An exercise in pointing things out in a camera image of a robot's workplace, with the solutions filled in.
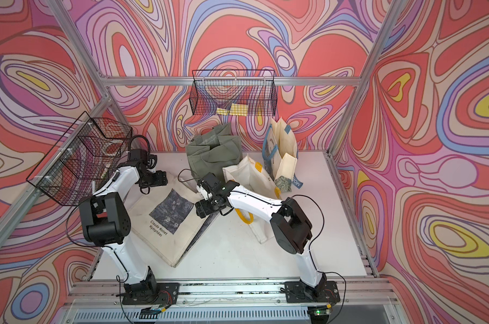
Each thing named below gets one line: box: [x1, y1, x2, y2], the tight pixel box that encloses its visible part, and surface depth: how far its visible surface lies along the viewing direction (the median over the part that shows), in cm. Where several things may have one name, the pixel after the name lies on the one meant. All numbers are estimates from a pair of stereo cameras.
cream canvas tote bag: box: [128, 172, 212, 268], surface depth 90 cm
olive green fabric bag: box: [186, 122, 244, 183], surface depth 89 cm
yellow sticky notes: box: [216, 103, 249, 117], surface depth 86 cm
